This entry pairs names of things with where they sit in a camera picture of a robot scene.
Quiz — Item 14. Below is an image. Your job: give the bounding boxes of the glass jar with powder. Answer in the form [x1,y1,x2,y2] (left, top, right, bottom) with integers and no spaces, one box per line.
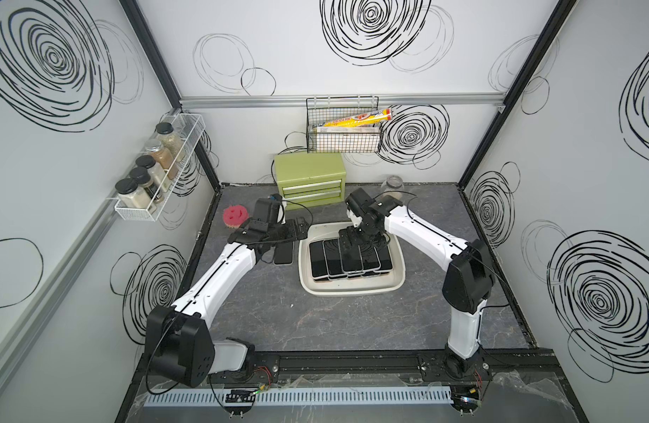
[382,176,404,194]

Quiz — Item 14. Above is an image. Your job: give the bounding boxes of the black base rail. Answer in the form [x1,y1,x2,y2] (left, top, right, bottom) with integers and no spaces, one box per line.
[136,348,561,382]

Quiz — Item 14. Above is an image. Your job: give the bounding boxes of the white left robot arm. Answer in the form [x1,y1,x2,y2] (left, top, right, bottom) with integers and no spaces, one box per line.
[144,194,310,388]

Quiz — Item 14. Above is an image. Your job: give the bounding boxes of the spice jar black lid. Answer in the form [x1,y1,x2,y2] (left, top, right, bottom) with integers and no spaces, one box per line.
[115,178,151,209]
[155,122,185,162]

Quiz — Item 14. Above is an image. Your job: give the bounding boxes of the spice jar black lid front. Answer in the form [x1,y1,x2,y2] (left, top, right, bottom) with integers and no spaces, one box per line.
[115,178,151,209]

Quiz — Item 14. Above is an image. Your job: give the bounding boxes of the phone in mint case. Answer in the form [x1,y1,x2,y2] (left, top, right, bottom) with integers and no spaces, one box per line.
[323,239,346,280]

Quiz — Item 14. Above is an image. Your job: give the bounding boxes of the spice jar white contents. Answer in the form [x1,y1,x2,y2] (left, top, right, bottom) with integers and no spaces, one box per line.
[135,154,171,192]

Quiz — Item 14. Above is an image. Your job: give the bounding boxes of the spice jar black lid rear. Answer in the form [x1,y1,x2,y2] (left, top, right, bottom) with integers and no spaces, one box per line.
[155,122,185,162]

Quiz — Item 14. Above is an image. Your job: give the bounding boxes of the white plastic storage box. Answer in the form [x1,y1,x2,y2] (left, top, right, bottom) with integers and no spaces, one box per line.
[297,222,406,297]

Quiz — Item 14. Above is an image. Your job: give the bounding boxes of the white box in basket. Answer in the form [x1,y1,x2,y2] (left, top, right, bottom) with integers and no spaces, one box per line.
[312,126,381,135]

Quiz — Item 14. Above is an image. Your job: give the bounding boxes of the clear wall spice shelf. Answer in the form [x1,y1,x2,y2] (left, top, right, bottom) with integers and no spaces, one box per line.
[113,113,206,229]

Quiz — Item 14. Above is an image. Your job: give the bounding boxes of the spice jar brown contents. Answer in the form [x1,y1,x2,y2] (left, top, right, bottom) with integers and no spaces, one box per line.
[145,137,178,181]

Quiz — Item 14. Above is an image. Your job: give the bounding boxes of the phone in pink case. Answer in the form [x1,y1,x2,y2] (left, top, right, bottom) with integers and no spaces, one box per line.
[309,241,329,280]

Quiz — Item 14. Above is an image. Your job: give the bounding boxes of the grey slotted cable duct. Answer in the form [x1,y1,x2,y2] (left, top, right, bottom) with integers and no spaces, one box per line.
[144,386,453,407]

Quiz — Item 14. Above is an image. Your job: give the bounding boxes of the rightmost black phone in box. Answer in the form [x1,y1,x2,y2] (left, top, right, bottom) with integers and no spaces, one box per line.
[375,245,393,272]

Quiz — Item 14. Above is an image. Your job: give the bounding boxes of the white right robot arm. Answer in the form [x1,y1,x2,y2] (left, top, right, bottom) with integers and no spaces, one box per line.
[340,189,498,379]

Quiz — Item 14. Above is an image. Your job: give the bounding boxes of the spice jar dark contents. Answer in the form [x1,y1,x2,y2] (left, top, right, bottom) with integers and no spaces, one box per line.
[129,167,162,204]

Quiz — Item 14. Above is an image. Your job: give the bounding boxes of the black wire wall basket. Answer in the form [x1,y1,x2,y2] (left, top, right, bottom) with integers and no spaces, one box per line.
[306,96,382,153]

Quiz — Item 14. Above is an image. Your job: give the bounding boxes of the green metal drawer toolbox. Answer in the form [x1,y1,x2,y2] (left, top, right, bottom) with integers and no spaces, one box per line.
[274,153,347,211]

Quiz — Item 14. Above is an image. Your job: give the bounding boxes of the pink smiley sponge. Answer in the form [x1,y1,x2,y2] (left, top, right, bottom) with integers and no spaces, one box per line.
[222,204,250,229]

